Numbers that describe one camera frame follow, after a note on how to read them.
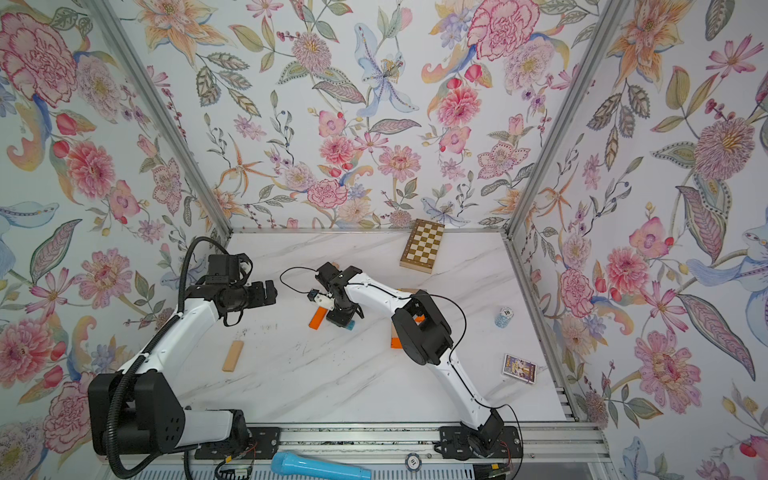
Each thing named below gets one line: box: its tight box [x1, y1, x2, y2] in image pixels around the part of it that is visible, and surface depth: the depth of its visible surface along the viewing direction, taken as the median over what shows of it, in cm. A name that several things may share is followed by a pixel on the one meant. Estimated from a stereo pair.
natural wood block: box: [222, 340, 244, 373], surface depth 90 cm
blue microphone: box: [271, 452, 373, 480], surface depth 71 cm
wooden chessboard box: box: [400, 218, 445, 274], surface depth 116 cm
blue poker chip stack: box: [494, 306, 515, 329], surface depth 92 cm
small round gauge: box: [405, 453, 423, 472], surface depth 73 cm
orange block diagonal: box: [308, 306, 328, 330], surface depth 98 cm
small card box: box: [502, 353, 538, 385], surface depth 86 cm
